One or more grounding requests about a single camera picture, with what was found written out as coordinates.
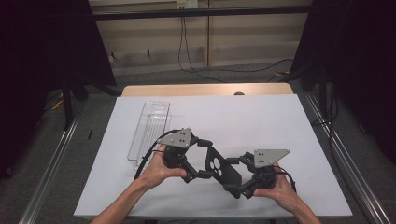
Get black phone case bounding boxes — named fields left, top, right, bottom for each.
left=204, top=146, right=244, bottom=191

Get person's left hand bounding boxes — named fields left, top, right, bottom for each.
left=136, top=145, right=188, bottom=191

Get black horizontal bar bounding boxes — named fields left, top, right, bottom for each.
left=92, top=5, right=313, bottom=21

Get black curtain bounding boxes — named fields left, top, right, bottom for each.
left=289, top=0, right=396, bottom=164
left=0, top=0, right=118, bottom=179

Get metal floor rail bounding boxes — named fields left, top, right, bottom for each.
left=18, top=117, right=79, bottom=224
left=304, top=92, right=392, bottom=224

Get black floor cables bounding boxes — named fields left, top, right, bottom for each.
left=310, top=83, right=342, bottom=162

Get right hand-held gripper cable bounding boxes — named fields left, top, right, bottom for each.
left=274, top=165, right=298, bottom=194

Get black wall cable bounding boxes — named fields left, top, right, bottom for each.
left=177, top=16, right=294, bottom=84

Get black metal stand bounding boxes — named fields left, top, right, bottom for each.
left=60, top=76, right=77, bottom=131

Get person's right hand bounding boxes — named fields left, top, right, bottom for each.
left=253, top=162, right=302, bottom=215

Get yellow floor cable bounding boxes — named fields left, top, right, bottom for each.
left=45, top=92, right=64, bottom=112

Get wooden table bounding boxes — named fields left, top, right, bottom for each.
left=120, top=82, right=294, bottom=97

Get white wall socket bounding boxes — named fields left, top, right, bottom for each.
left=176, top=0, right=199, bottom=9

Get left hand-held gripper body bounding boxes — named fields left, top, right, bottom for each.
left=157, top=127, right=200, bottom=170

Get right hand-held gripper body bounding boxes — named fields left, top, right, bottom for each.
left=244, top=148, right=290, bottom=200

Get clear plastic tray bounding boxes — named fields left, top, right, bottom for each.
left=126, top=100, right=173, bottom=171

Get white table board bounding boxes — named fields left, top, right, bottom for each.
left=73, top=94, right=353, bottom=218

